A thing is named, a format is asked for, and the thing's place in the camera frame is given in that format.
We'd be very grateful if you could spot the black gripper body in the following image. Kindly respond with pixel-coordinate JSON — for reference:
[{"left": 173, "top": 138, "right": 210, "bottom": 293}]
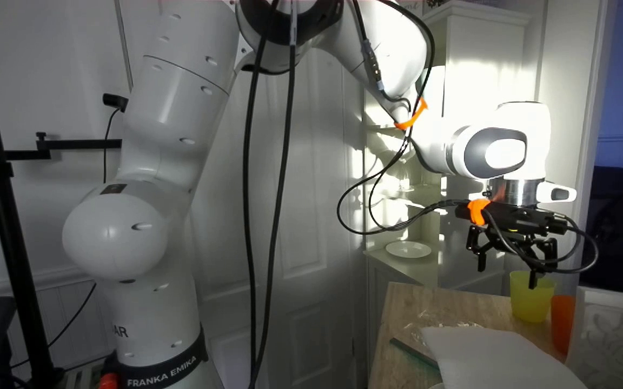
[{"left": 479, "top": 227, "right": 555, "bottom": 255}]

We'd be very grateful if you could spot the yellow plastic cup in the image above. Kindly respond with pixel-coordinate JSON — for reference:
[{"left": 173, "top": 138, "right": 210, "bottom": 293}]
[{"left": 508, "top": 267, "right": 557, "bottom": 326}]

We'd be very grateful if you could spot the orange plastic cup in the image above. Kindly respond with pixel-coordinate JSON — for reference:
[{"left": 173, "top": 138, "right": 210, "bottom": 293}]
[{"left": 549, "top": 292, "right": 577, "bottom": 357}]

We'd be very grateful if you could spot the wooden top white cabinet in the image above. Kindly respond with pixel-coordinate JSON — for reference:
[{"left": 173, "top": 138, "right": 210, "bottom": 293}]
[{"left": 366, "top": 279, "right": 580, "bottom": 389}]

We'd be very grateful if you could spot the white open shelf cabinet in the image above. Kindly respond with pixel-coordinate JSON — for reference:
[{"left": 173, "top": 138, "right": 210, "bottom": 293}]
[{"left": 357, "top": 0, "right": 536, "bottom": 299}]

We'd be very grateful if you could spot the white round plate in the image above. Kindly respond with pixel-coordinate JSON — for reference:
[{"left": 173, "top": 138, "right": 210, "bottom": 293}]
[{"left": 382, "top": 240, "right": 434, "bottom": 262}]

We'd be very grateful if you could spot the dark sofa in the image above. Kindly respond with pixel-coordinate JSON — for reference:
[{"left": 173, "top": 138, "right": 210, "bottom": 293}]
[{"left": 580, "top": 163, "right": 623, "bottom": 299}]

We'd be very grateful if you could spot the white cloth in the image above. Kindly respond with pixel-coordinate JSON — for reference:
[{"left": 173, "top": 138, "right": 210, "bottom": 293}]
[{"left": 420, "top": 323, "right": 589, "bottom": 389}]

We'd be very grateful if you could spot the pale textured fabric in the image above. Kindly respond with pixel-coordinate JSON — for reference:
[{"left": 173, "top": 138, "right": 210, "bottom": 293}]
[{"left": 567, "top": 286, "right": 623, "bottom": 389}]

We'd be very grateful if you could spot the white panel door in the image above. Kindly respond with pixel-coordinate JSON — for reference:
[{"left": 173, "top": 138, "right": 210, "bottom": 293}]
[{"left": 115, "top": 0, "right": 366, "bottom": 389}]

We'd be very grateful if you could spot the black tripod stand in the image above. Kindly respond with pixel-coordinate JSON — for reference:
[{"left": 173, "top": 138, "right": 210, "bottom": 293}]
[{"left": 0, "top": 0, "right": 123, "bottom": 389}]

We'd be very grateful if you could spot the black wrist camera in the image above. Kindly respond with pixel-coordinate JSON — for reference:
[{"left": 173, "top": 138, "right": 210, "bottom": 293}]
[{"left": 459, "top": 197, "right": 571, "bottom": 236}]

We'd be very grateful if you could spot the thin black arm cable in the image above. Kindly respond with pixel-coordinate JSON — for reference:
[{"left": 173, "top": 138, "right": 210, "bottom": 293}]
[{"left": 335, "top": 0, "right": 602, "bottom": 290}]

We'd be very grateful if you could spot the thick black hanging cable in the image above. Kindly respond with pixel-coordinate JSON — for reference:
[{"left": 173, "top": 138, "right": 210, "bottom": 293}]
[{"left": 242, "top": 38, "right": 299, "bottom": 389}]

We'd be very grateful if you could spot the small black stand camera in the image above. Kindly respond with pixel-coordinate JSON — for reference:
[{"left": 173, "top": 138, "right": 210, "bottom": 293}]
[{"left": 102, "top": 90, "right": 129, "bottom": 114}]

